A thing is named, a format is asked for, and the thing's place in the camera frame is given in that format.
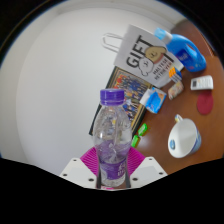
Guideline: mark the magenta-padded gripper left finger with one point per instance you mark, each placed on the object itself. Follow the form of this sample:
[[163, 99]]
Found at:
[[80, 170]]

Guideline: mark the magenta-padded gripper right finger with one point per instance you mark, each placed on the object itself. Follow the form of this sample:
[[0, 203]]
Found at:
[[146, 170]]

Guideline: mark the clear purple-capped water bottle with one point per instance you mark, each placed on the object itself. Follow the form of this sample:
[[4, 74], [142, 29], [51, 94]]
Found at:
[[111, 146]]

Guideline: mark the white blue-patterned cup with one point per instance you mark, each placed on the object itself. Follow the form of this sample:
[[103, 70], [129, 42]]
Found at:
[[181, 138]]

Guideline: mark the blue tissue pack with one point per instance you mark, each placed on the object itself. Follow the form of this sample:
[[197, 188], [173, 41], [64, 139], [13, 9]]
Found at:
[[153, 100]]

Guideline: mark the framed group photo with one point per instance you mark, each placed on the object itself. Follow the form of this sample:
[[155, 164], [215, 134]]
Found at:
[[133, 88]]

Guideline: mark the small pale snack packet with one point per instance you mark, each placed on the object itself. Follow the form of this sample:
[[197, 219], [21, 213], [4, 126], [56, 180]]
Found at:
[[176, 90]]

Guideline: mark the flat round red coaster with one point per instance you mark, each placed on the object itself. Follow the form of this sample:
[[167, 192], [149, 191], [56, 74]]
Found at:
[[205, 102]]

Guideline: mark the white remote control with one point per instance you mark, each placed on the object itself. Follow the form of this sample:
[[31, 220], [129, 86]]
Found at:
[[201, 83]]

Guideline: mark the white paper gift bag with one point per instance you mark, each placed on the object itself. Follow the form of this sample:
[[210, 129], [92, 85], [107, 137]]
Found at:
[[143, 55]]

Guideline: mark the blue detergent bottle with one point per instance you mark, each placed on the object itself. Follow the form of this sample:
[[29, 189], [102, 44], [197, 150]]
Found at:
[[186, 51]]

